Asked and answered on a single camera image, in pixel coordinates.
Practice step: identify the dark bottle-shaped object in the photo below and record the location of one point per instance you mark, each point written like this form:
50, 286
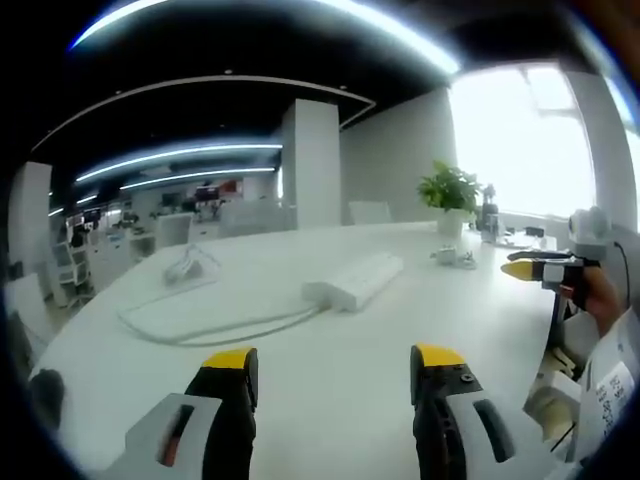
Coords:
490, 210

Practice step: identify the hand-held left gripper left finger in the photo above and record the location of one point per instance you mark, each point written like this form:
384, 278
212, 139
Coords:
220, 430

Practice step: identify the boxes under desk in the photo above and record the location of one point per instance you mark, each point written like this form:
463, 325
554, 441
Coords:
552, 395

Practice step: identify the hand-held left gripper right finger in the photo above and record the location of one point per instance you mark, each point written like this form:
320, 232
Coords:
445, 420

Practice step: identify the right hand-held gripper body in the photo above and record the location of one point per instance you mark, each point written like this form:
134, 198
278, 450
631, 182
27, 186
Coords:
591, 230

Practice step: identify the dark blurry object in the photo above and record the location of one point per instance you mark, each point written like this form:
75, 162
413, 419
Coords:
47, 397

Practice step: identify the small white plug adapter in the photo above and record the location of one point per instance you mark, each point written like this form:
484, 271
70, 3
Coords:
446, 256

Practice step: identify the white swivel office chair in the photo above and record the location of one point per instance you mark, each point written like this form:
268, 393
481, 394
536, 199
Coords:
70, 270

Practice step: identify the person's right hand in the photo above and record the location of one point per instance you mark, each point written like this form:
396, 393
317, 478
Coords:
607, 300

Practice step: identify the long ceiling light strip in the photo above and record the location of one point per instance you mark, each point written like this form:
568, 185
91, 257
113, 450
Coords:
300, 10

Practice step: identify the white desk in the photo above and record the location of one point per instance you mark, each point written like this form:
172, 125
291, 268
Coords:
320, 370

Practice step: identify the green plant in white pot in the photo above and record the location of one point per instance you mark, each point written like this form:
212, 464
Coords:
450, 192

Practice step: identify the bright window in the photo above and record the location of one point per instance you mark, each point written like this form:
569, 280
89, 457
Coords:
520, 140

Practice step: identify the white power strip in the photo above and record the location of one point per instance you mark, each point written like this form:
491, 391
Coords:
357, 282

